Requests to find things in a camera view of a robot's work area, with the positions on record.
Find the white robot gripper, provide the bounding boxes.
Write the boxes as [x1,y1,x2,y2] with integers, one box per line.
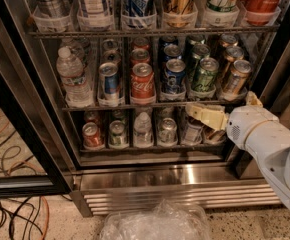
[185,91,279,149]

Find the orange soda can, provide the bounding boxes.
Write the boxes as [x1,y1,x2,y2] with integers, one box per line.
[215,33,238,55]
[218,45,244,79]
[221,60,252,94]

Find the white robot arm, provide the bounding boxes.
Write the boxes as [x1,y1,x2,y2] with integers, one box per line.
[185,91,290,210]

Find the tipped bronze can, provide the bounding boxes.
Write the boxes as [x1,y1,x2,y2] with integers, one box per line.
[205,128,225,142]

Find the front green soda can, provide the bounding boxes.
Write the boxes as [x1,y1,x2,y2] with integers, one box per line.
[191,57,219,92]

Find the green soda can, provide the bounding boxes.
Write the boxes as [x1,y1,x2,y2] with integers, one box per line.
[187,44,211,81]
[191,57,219,92]
[184,34,206,55]

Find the bottom shelf juice bottle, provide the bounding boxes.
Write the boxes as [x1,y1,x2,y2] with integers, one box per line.
[182,117,203,145]

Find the front blue soda can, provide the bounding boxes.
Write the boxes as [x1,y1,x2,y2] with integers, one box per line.
[163,59,185,94]

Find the blue soda can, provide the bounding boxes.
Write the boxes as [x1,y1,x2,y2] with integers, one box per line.
[158,36,178,49]
[163,59,185,94]
[161,44,182,65]

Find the middle green soda can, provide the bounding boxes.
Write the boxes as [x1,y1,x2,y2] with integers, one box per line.
[187,44,211,81]

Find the bottom shelf silver can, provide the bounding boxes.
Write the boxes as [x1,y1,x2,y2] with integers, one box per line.
[158,118,177,144]

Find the rear green soda can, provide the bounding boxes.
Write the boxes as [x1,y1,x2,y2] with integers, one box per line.
[184,34,206,55]

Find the middle blue soda can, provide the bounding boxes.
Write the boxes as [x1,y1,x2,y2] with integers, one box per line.
[161,44,182,65]

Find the front red cola can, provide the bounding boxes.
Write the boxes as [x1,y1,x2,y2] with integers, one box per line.
[131,63,154,99]

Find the bottom shelf water bottle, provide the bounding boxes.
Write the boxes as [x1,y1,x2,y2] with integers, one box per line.
[133,112,153,148]

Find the rear blue soda can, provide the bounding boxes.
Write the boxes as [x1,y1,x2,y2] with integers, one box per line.
[158,36,178,49]

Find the top shelf gold can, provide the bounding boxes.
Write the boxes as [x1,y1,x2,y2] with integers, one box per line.
[164,0,194,28]

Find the middle red cola can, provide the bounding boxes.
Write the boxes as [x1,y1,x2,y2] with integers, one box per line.
[130,48,151,66]

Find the top shelf red cola can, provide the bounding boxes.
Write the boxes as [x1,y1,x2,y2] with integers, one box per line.
[240,0,280,26]

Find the rear red cola can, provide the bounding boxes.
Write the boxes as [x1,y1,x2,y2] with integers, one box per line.
[132,37,150,51]

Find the bottom shelf green can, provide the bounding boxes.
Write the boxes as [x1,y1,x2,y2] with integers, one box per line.
[109,120,127,146]

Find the front blue silver can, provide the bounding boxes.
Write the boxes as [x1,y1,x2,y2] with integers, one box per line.
[99,62,120,100]

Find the stainless steel fridge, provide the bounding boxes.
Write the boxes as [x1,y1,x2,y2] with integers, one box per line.
[0,0,290,218]

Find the middle silver can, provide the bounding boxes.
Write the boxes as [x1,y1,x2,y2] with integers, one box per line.
[102,50,122,65]

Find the rear silver can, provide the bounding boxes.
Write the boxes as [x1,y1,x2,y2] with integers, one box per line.
[102,39,119,52]

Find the bottom shelf red can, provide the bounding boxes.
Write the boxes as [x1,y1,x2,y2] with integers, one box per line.
[82,122,103,148]

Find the glass fridge door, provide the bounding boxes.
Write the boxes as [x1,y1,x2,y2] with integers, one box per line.
[0,0,75,198]

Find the clear plastic bag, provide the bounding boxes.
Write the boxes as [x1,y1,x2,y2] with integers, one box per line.
[99,199,212,240]

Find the rear clear water bottle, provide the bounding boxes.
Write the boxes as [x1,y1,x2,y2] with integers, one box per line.
[60,38,90,66]

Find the clear water bottle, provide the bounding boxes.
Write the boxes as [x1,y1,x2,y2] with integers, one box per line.
[56,47,92,107]
[60,38,90,66]

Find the front clear water bottle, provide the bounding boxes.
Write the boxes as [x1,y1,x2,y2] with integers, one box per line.
[56,47,92,107]

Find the black floor cable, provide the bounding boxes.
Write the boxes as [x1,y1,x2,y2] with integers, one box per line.
[0,130,73,240]

